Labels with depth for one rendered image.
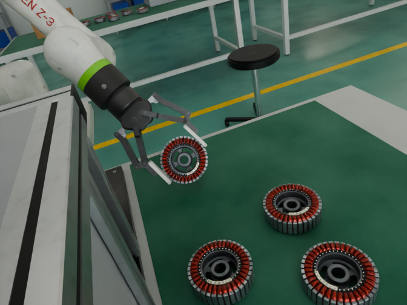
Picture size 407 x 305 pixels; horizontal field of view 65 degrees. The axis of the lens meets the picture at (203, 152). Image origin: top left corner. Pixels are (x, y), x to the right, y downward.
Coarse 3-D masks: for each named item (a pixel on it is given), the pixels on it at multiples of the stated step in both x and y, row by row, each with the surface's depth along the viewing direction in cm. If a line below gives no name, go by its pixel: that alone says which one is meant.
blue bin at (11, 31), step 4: (8, 28) 571; (12, 28) 578; (0, 32) 552; (4, 32) 552; (12, 32) 571; (0, 36) 553; (4, 36) 555; (12, 36) 563; (0, 40) 556; (4, 40) 558; (8, 40) 559; (0, 44) 559; (4, 44) 561; (0, 48) 562
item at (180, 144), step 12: (168, 144) 74; (180, 144) 74; (192, 144) 74; (168, 156) 74; (180, 156) 75; (192, 156) 76; (204, 156) 73; (168, 168) 74; (192, 168) 76; (204, 168) 74; (180, 180) 75; (192, 180) 75
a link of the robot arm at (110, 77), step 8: (112, 64) 71; (96, 72) 67; (104, 72) 68; (112, 72) 69; (120, 72) 71; (88, 80) 67; (96, 80) 67; (104, 80) 67; (112, 80) 68; (120, 80) 69; (128, 80) 71; (88, 88) 68; (96, 88) 68; (104, 88) 67; (112, 88) 68; (120, 88) 70; (88, 96) 70; (96, 96) 68; (104, 96) 68; (112, 96) 69; (96, 104) 70; (104, 104) 70
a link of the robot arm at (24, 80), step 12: (24, 60) 109; (0, 72) 101; (12, 72) 102; (24, 72) 104; (36, 72) 109; (0, 84) 99; (12, 84) 101; (24, 84) 104; (36, 84) 108; (12, 96) 102; (24, 96) 106
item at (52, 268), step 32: (32, 96) 42; (64, 96) 40; (0, 128) 35; (32, 128) 33; (64, 128) 32; (0, 160) 29; (32, 160) 28; (64, 160) 27; (0, 192) 24; (32, 192) 24; (64, 192) 23; (0, 224) 21; (32, 224) 21; (64, 224) 20; (0, 256) 19; (32, 256) 18; (64, 256) 18; (0, 288) 17; (32, 288) 16; (64, 288) 16
